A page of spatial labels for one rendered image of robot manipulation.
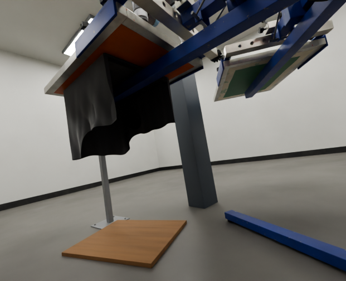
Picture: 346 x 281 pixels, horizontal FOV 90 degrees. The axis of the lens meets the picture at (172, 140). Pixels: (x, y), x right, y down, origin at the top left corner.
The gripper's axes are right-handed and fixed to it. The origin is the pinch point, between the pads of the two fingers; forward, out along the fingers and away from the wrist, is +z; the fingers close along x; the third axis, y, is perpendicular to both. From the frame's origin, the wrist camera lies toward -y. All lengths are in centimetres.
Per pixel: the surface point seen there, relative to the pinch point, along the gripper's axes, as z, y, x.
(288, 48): 13, 38, -60
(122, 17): 6.0, -26.7, -17.5
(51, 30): -199, 49, 260
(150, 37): 5.9, -12.5, -16.6
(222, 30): 14.3, -2.9, -42.5
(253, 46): 1, 44, -44
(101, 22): 5.0, -30.2, -10.5
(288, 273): 101, 5, -46
